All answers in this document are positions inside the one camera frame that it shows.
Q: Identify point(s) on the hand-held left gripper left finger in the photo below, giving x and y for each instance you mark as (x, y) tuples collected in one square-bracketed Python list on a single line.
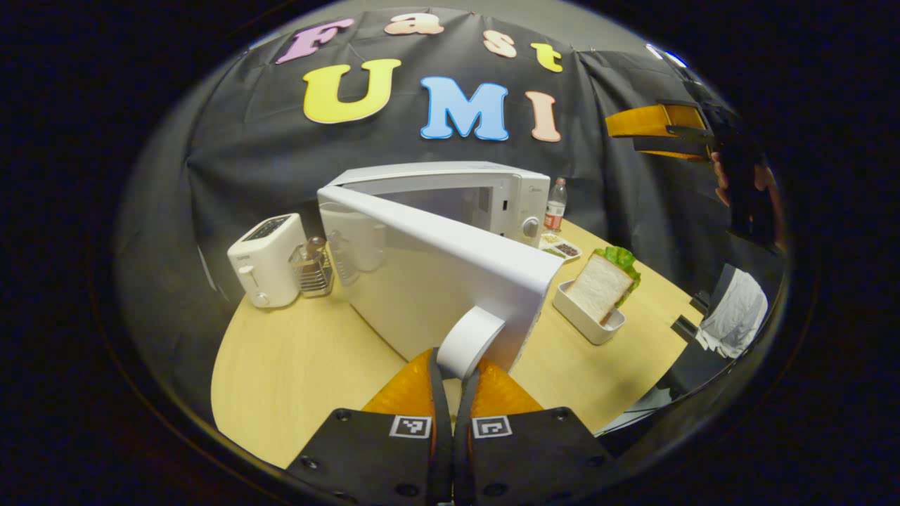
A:
[(441, 450)]

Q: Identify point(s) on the black backdrop cloth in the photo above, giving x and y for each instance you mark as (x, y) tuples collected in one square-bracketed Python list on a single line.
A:
[(267, 161)]

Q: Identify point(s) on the white toaster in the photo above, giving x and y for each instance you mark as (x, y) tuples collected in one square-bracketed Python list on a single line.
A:
[(264, 263)]

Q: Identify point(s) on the clear water bottle red label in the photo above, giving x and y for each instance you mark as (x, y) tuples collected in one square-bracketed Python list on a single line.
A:
[(555, 207)]

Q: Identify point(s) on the small ceiling light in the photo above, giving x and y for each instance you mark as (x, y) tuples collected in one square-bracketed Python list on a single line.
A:
[(666, 55)]

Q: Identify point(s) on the white rectangular tray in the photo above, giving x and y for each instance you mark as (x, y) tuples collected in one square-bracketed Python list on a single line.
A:
[(583, 320)]

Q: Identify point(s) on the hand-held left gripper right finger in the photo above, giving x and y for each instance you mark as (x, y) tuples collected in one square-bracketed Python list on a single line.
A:
[(463, 450)]

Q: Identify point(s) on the white garment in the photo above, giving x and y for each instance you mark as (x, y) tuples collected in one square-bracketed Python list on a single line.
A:
[(738, 316)]

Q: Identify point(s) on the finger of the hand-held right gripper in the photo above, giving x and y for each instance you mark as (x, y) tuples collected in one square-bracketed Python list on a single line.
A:
[(668, 146), (654, 121)]

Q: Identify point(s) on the white microwave oven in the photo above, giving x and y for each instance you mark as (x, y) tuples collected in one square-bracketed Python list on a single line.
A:
[(450, 281)]

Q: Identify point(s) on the white divided dish of beans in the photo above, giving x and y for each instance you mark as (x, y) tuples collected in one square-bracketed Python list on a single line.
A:
[(562, 248)]

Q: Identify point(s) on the sandwich with lettuce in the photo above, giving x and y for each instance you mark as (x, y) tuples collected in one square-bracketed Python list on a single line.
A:
[(598, 284)]

